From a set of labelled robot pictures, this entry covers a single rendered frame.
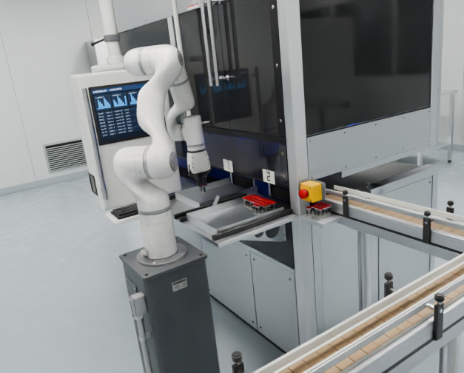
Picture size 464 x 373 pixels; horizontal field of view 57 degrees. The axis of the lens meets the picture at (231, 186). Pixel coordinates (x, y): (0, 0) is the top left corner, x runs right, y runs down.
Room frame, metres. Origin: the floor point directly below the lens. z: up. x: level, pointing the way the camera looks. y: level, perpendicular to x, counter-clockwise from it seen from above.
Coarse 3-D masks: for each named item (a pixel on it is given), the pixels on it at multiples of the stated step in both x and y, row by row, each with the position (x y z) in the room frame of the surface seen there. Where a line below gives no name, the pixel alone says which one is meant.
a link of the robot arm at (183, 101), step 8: (176, 88) 1.84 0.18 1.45; (184, 88) 1.85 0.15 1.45; (176, 96) 1.86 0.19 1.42; (184, 96) 1.86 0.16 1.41; (192, 96) 1.90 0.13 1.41; (176, 104) 1.89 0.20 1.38; (184, 104) 1.88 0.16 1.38; (192, 104) 1.90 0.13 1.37; (176, 112) 1.90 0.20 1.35; (168, 120) 1.93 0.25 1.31; (168, 128) 1.95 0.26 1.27; (176, 128) 1.97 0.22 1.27; (176, 136) 1.96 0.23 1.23
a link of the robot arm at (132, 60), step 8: (136, 48) 1.70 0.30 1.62; (128, 56) 1.66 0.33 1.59; (136, 56) 1.65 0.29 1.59; (128, 64) 1.66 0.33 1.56; (136, 64) 1.65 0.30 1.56; (128, 72) 1.69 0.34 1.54; (136, 72) 1.66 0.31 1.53; (184, 72) 1.84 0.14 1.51; (176, 80) 1.83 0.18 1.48; (184, 80) 1.84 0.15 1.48
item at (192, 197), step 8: (208, 184) 2.24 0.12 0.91; (216, 184) 2.27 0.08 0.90; (224, 184) 2.29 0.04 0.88; (232, 184) 2.28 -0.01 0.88; (176, 192) 2.13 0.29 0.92; (184, 192) 2.16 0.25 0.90; (192, 192) 2.19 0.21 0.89; (200, 192) 2.19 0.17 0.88; (208, 192) 2.18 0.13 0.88; (216, 192) 2.16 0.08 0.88; (224, 192) 2.15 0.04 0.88; (232, 192) 2.13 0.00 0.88; (240, 192) 2.04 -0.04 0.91; (248, 192) 2.07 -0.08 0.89; (256, 192) 2.09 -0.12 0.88; (184, 200) 2.05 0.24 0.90; (192, 200) 1.98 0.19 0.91; (200, 200) 2.07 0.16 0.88; (208, 200) 2.05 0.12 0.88
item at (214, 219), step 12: (216, 204) 1.87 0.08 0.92; (228, 204) 1.90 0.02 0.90; (240, 204) 1.93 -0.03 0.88; (192, 216) 1.75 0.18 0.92; (204, 216) 1.82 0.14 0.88; (216, 216) 1.80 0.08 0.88; (228, 216) 1.79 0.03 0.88; (240, 216) 1.77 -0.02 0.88; (252, 216) 1.76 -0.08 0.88; (264, 216) 1.69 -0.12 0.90; (204, 228) 1.66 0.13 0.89; (216, 228) 1.66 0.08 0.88; (228, 228) 1.60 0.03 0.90
